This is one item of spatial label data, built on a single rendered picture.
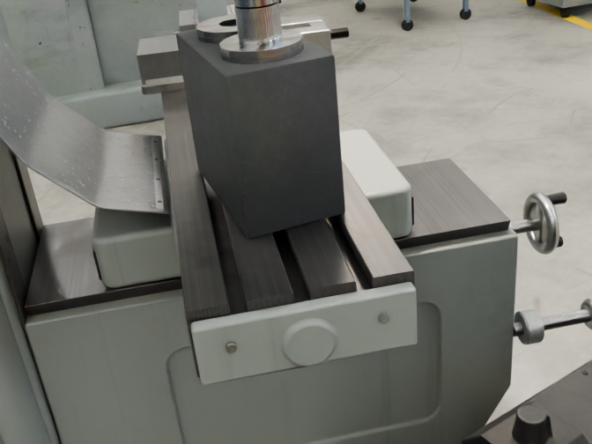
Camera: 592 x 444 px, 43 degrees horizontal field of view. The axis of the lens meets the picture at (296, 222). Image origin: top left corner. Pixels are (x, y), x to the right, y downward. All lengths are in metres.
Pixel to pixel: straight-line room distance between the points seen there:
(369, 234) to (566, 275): 1.78
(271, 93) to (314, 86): 0.05
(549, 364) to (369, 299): 1.48
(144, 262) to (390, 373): 0.48
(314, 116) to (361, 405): 0.70
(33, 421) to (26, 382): 0.07
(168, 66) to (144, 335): 0.48
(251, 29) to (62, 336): 0.61
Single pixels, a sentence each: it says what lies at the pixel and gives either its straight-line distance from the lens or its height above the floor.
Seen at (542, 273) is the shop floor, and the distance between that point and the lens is 2.57.
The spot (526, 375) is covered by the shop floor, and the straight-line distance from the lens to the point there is 2.14.
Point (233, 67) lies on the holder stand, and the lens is 0.79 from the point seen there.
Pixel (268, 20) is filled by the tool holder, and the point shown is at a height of 1.18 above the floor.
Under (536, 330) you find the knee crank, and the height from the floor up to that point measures 0.54.
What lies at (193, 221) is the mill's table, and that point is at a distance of 0.90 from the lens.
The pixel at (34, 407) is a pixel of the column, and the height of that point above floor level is 0.59.
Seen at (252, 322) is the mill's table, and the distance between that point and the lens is 0.73.
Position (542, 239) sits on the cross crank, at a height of 0.63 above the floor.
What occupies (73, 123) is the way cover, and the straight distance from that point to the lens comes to 1.33.
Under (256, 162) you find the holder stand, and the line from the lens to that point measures 0.81.
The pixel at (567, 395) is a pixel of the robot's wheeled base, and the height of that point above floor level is 0.59.
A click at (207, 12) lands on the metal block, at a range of 1.40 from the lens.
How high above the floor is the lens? 1.35
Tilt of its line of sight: 28 degrees down
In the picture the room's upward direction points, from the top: 6 degrees counter-clockwise
